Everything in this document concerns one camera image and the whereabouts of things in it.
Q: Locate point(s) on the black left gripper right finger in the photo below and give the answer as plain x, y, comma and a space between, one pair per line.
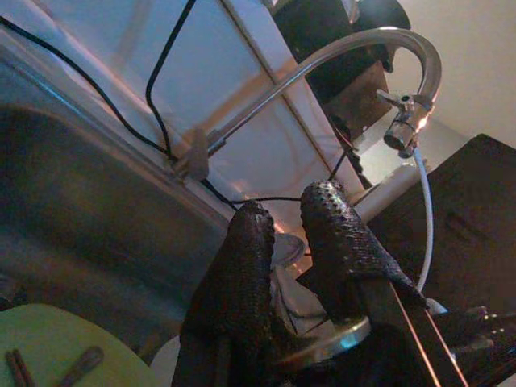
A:
338, 242

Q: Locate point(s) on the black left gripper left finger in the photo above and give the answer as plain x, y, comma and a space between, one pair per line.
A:
234, 282

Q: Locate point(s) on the dark brown cabinet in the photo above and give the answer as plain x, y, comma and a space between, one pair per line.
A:
475, 193

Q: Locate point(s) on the brown chopstick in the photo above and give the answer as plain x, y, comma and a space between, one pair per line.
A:
82, 364
18, 369

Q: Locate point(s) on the stainless steel sink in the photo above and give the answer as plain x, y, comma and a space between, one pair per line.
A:
80, 201

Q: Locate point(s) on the green plate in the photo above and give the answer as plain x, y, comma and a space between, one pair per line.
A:
60, 334

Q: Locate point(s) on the chrome gooseneck faucet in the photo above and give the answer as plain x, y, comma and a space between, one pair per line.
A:
427, 52

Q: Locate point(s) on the dark wall appliance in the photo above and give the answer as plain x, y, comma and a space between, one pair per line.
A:
322, 24

